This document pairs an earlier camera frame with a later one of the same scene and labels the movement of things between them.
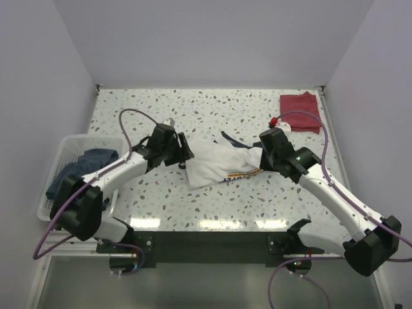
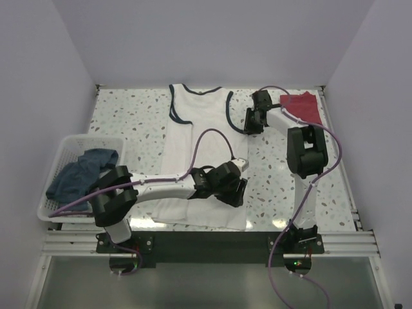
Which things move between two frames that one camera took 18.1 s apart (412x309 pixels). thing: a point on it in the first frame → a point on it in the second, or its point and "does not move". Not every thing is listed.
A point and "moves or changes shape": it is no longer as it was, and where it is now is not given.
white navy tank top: (210, 163) moves or changes shape
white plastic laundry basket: (73, 146) does not move
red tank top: (300, 121) does not move
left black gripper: (185, 154) → (235, 198)
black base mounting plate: (269, 247) does not move
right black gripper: (263, 164) → (248, 127)
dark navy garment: (88, 161) does not move
